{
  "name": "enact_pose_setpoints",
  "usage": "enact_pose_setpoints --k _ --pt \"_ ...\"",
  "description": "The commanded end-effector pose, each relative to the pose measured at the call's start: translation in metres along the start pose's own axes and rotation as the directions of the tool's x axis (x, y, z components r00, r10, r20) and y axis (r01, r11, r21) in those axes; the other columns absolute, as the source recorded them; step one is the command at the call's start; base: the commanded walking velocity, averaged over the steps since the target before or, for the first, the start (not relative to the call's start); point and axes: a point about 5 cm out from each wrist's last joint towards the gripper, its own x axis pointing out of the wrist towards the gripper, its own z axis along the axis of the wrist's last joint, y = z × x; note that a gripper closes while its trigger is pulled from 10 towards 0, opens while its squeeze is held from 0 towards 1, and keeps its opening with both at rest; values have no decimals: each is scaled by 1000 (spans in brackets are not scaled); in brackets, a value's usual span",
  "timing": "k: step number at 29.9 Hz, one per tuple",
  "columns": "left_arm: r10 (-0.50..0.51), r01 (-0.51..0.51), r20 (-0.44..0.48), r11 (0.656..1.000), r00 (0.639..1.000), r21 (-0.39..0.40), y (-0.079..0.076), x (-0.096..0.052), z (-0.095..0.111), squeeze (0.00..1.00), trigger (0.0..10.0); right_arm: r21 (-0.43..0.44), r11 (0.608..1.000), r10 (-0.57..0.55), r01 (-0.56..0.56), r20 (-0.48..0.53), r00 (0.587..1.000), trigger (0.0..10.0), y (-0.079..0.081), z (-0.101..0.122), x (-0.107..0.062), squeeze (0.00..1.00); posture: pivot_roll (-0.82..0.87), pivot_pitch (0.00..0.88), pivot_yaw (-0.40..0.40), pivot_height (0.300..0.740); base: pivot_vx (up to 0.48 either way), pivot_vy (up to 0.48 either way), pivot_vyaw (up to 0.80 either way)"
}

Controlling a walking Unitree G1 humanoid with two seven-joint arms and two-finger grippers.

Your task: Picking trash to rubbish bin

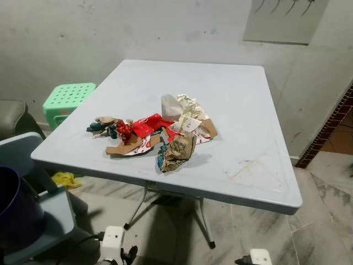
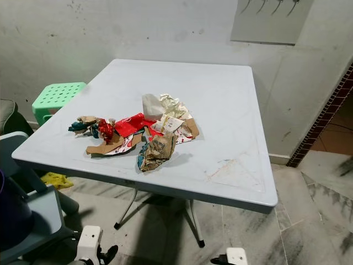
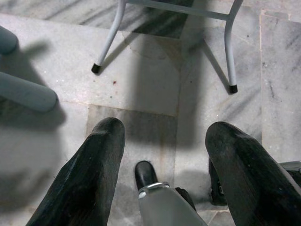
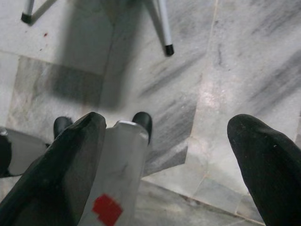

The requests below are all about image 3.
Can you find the grey robot leg black cap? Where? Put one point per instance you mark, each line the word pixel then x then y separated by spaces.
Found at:
pixel 162 204

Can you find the white metal chair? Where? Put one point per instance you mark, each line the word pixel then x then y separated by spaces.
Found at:
pixel 110 37

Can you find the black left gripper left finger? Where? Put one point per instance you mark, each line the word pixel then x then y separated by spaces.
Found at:
pixel 94 169

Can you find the grey-blue round furniture leg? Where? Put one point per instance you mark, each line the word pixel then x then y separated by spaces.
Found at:
pixel 26 91
pixel 7 41

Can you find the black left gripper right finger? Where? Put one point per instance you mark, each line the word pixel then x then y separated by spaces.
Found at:
pixel 247 179

